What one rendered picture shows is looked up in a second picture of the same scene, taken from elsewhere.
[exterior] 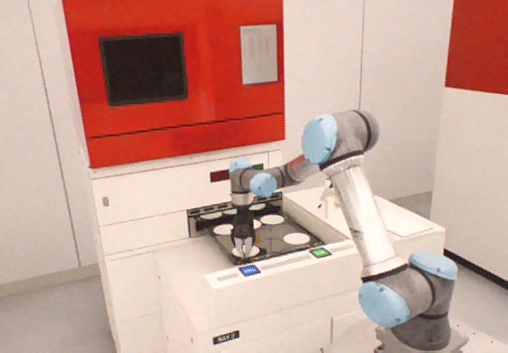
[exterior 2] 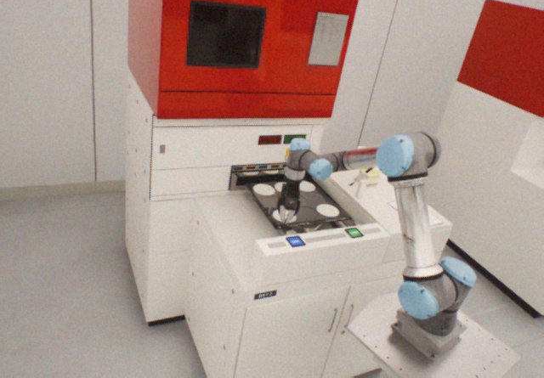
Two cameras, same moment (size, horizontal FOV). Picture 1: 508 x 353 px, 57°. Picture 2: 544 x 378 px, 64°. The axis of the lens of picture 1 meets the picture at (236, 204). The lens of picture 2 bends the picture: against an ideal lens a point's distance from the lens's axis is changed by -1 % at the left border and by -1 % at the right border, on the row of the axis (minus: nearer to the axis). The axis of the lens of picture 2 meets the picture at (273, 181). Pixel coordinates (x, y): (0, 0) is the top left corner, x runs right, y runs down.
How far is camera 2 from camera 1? 0.35 m
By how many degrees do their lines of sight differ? 11
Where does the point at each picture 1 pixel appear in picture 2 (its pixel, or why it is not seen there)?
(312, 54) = not seen: hidden behind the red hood
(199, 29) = (282, 8)
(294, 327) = (320, 290)
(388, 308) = (424, 306)
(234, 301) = (280, 267)
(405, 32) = (429, 18)
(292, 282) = (328, 256)
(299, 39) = not seen: hidden behind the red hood
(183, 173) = (235, 132)
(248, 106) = (307, 84)
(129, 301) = (164, 239)
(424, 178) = not seen: hidden behind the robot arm
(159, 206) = (208, 159)
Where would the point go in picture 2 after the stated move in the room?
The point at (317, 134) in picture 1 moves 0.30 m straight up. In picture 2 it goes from (396, 152) to (430, 45)
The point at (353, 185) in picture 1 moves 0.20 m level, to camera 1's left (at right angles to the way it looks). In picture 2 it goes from (416, 201) to (348, 194)
